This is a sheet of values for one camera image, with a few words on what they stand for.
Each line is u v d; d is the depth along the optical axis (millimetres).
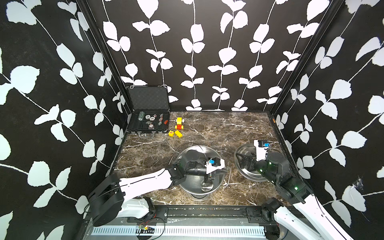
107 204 409
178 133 1074
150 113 1148
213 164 571
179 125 1080
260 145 604
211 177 603
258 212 745
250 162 617
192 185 854
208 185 813
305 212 465
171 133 1041
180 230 701
